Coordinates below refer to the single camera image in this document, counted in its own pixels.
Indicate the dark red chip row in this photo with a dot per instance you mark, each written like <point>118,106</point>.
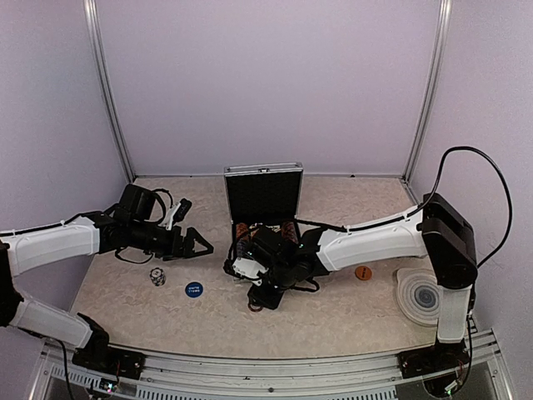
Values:
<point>288,229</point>

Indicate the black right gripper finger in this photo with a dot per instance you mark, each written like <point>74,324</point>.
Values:
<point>264,297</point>
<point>229,268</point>

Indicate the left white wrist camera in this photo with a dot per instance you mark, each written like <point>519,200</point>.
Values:
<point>176,214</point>

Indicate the black white chip stack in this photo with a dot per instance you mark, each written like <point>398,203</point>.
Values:
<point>157,276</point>

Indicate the grey striped plate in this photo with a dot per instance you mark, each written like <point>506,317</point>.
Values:
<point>418,296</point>

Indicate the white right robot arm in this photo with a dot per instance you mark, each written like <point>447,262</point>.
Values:
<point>434,229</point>

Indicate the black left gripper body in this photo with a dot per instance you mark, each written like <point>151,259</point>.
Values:
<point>163,247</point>

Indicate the aluminium poker chip case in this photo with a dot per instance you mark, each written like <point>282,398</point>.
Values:
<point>265,194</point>

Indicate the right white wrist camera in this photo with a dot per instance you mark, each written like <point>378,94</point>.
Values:
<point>248,268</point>

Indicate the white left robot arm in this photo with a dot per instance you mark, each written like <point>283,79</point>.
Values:
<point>24,250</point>

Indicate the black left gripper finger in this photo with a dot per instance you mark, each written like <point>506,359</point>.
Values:
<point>190,252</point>
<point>192,238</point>

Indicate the blue round button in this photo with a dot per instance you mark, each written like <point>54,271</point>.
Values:
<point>194,289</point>

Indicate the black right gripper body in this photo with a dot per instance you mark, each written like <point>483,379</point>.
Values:
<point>281,280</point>

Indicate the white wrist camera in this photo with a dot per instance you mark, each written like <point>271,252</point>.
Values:
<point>176,214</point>
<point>248,268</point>

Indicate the orange round button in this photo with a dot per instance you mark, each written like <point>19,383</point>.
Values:
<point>363,273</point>

